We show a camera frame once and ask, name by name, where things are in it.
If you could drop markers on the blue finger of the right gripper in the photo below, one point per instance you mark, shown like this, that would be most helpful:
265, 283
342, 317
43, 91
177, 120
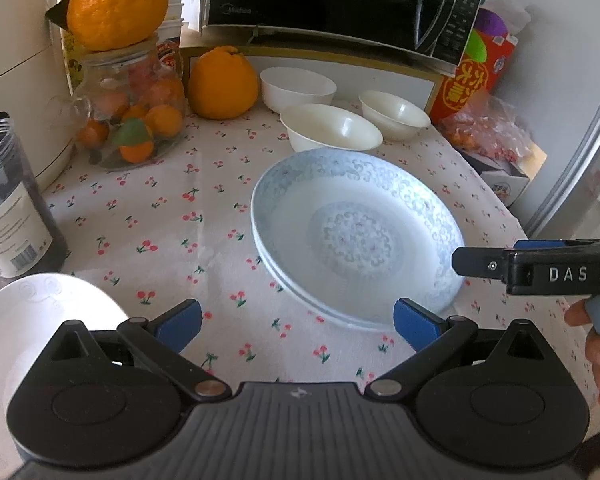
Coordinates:
538, 244

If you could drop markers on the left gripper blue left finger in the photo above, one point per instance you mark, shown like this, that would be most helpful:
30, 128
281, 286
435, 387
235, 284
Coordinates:
157, 344

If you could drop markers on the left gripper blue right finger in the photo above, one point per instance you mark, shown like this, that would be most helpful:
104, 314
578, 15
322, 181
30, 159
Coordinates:
437, 344

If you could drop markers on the blue patterned ceramic plate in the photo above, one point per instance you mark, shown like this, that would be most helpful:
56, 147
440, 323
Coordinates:
349, 228

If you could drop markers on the right hand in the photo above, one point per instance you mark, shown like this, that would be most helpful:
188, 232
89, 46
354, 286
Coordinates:
576, 316

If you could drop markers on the plastic bag of snacks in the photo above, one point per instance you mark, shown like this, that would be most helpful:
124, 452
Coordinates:
490, 127

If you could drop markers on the white plate lower left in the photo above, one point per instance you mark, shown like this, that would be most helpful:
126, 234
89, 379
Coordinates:
31, 310

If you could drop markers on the dark jar with label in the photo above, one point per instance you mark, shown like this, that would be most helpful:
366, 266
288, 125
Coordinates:
30, 239

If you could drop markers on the cream bowl back right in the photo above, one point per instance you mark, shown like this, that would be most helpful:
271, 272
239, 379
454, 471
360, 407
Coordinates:
397, 119

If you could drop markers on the cream bowl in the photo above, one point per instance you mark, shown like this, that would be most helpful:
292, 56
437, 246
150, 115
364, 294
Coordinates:
397, 119
312, 126

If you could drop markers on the red snack box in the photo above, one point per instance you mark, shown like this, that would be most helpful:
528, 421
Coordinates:
489, 48

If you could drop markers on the glass jar with kumquats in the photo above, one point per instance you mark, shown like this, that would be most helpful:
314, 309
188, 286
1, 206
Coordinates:
128, 108

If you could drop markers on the cream bowl front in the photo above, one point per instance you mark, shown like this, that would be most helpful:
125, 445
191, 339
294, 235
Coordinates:
312, 126

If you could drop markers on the black microwave oven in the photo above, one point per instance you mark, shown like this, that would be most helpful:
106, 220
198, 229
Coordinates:
436, 30

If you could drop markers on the large orange on table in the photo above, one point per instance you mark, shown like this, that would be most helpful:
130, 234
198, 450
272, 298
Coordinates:
222, 84

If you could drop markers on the white bowl back left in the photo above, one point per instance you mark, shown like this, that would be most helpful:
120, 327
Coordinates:
282, 87

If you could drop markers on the white appliance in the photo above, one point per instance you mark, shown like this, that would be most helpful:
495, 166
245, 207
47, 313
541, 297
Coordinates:
34, 89

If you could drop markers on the stack of paper cups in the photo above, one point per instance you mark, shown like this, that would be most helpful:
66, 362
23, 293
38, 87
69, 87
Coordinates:
169, 31

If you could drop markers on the large orange on jar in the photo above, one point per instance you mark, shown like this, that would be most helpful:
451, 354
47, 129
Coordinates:
103, 25

